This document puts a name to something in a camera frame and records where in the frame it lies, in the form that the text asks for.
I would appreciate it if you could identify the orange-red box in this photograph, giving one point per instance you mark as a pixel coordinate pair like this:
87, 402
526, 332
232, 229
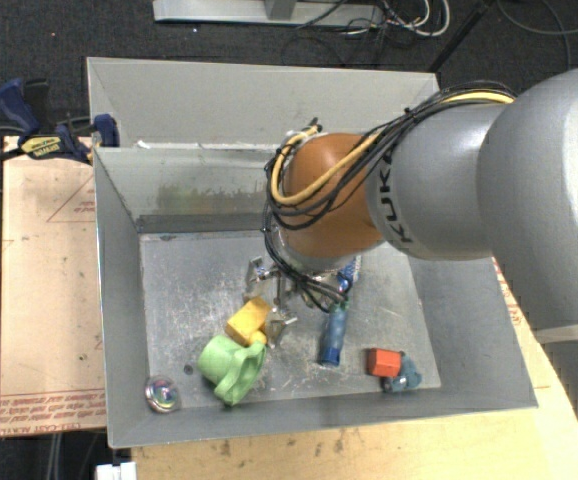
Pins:
383, 363

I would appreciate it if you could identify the shiny round silver lid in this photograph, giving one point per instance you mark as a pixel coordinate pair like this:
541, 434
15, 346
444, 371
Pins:
162, 394

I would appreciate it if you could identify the light green cup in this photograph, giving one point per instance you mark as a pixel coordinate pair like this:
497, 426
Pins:
226, 365

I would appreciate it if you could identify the grey-blue toy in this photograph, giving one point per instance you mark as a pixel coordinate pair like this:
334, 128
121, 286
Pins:
409, 375

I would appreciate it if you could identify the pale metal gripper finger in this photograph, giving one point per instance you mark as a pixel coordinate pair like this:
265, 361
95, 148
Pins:
279, 329
256, 274

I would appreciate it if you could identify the grey metal bin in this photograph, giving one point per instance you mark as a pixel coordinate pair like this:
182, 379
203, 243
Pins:
209, 103

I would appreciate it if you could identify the brown cardboard board, red print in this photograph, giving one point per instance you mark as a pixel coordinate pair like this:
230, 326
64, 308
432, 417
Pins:
49, 278

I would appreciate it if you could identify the yellow block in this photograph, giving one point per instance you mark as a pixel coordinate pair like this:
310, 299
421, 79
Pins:
246, 320

